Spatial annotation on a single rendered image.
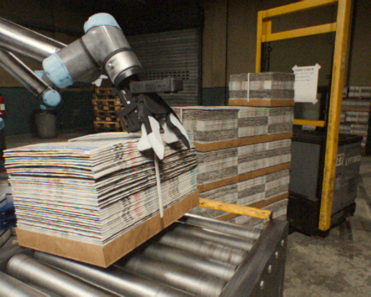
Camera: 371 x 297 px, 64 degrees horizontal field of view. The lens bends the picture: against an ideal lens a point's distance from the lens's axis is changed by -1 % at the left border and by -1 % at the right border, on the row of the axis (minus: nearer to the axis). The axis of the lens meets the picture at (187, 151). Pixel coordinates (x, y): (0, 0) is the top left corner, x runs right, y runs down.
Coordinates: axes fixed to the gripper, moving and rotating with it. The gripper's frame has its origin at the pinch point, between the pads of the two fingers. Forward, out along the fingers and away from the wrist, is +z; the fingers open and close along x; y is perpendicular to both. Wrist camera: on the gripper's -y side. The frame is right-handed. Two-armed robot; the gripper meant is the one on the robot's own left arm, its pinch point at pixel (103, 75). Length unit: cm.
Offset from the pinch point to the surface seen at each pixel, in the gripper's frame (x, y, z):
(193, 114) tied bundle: 31, 17, 41
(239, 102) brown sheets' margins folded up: 5, 16, 97
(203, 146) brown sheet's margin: 41, 34, 42
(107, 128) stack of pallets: -584, 177, 183
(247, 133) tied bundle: 36, 30, 78
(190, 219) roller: 105, 32, -7
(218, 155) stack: 40, 40, 54
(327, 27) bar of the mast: 24, -41, 156
